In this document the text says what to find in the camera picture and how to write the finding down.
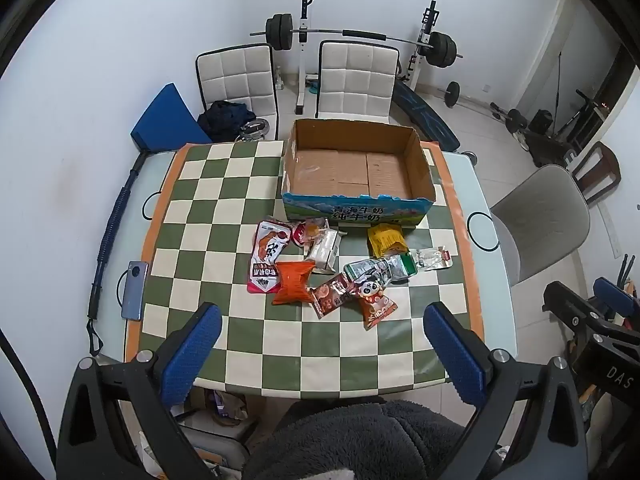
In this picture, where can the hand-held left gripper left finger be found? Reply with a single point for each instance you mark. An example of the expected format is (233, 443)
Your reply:
(192, 357)

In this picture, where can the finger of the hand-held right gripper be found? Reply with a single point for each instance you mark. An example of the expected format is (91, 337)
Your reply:
(617, 300)
(567, 307)

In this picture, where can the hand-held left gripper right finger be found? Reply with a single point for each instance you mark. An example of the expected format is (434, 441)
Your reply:
(455, 357)

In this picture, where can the yellow snack packet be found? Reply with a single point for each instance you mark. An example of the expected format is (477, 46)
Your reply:
(386, 241)

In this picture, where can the orange lollipop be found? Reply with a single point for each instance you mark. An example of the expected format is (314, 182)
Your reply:
(314, 231)

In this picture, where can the printed cardboard box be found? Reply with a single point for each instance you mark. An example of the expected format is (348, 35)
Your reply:
(350, 170)

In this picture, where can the grey stool with clutter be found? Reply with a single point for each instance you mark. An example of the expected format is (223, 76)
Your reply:
(220, 430)

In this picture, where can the blue smartphone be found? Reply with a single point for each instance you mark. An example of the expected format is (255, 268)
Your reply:
(134, 290)

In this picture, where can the red panda print packet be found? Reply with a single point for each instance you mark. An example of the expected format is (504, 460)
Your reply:
(372, 305)

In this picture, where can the grey shell chair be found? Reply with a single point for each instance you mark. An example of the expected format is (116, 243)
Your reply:
(545, 210)

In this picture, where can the clear packet with red tip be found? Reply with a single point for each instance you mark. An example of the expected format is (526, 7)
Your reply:
(432, 258)

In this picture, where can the silver green snack packet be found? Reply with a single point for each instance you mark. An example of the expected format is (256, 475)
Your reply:
(377, 270)

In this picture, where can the green white checkered tablecloth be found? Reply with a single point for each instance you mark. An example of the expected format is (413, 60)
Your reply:
(215, 240)

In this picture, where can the red white snack packet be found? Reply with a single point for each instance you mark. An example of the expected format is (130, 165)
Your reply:
(267, 260)

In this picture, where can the orange snack packet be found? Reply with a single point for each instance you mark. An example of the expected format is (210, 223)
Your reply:
(295, 282)

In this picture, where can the brown wooden chair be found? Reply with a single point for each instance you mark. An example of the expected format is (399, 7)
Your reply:
(600, 170)

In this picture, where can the brown red snack packet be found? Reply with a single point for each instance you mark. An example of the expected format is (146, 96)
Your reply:
(332, 295)

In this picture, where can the black scooter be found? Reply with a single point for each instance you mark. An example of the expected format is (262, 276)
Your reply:
(580, 115)

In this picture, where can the pile of black weights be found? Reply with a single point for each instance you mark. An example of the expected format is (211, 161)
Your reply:
(515, 122)

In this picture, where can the blue wedge cushion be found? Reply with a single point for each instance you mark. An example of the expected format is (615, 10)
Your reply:
(167, 120)

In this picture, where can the black weight bench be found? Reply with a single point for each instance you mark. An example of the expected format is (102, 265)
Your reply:
(425, 115)

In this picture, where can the dark blue clothing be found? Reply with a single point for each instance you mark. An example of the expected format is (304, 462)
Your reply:
(225, 119)

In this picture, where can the black dumbbell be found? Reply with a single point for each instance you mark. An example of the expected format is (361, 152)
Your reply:
(452, 92)

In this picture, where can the white quilted chair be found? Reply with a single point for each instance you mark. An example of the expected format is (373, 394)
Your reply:
(235, 77)
(357, 80)

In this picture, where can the white barbell rack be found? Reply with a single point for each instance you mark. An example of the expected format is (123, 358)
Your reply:
(302, 65)

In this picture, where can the barbell with black plates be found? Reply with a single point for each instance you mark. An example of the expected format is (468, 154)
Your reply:
(360, 35)

